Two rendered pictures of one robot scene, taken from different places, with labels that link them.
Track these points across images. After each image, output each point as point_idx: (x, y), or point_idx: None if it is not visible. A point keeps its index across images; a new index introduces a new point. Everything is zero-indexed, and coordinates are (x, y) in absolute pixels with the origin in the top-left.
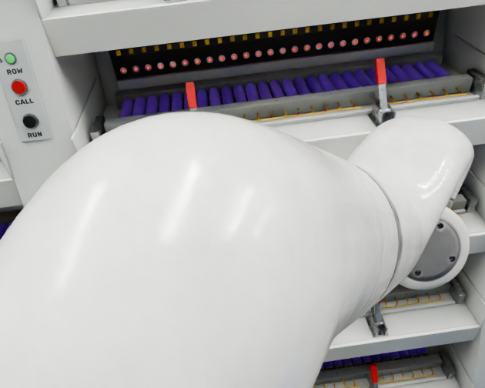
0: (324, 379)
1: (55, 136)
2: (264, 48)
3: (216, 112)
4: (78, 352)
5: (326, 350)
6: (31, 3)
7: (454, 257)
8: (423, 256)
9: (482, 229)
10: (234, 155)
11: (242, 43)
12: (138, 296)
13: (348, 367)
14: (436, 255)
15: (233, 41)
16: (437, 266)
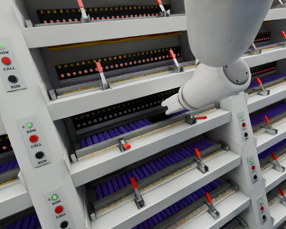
0: (187, 211)
1: (28, 87)
2: (123, 62)
3: (110, 79)
4: None
5: None
6: (14, 20)
7: (247, 72)
8: (236, 72)
9: (225, 111)
10: None
11: (114, 60)
12: None
13: (194, 201)
14: (240, 72)
15: (110, 59)
16: (243, 77)
